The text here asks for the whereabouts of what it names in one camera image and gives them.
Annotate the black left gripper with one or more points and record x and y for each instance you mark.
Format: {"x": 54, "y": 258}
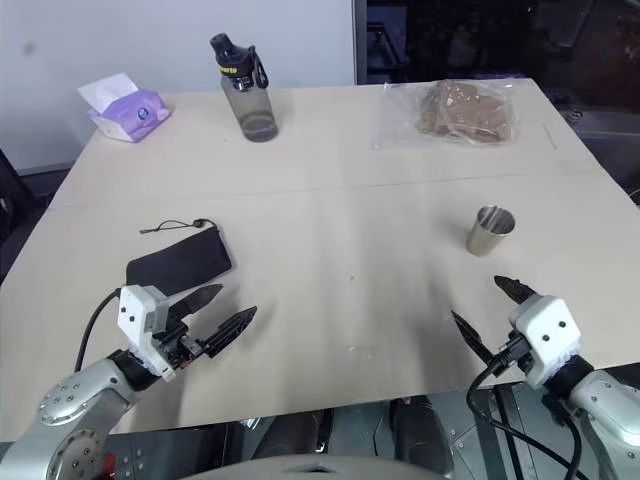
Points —
{"x": 175, "y": 345}

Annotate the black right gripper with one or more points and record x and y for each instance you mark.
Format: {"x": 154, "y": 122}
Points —
{"x": 520, "y": 352}

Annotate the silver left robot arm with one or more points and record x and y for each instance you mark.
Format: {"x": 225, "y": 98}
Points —
{"x": 75, "y": 400}

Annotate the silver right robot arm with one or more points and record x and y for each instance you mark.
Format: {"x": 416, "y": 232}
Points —
{"x": 600, "y": 400}

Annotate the clear plastic bag brown contents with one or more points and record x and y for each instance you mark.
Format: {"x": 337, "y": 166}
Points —
{"x": 455, "y": 112}

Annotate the stainless steel cup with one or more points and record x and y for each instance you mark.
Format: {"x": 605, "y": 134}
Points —
{"x": 490, "y": 232}

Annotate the dark rounded shape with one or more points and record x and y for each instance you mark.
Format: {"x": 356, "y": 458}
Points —
{"x": 417, "y": 425}

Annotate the purple tissue pack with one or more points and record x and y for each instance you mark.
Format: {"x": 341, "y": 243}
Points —
{"x": 130, "y": 112}

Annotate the grey water bottle black lid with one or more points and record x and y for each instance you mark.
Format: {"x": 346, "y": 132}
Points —
{"x": 250, "y": 95}

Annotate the black chair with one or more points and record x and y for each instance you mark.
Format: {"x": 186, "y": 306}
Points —
{"x": 12, "y": 210}

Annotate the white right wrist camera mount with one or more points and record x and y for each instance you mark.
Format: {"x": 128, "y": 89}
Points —
{"x": 545, "y": 335}

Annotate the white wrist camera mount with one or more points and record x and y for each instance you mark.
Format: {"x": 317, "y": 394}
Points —
{"x": 137, "y": 312}
{"x": 545, "y": 335}

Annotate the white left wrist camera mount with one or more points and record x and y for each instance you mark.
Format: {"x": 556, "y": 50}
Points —
{"x": 137, "y": 312}

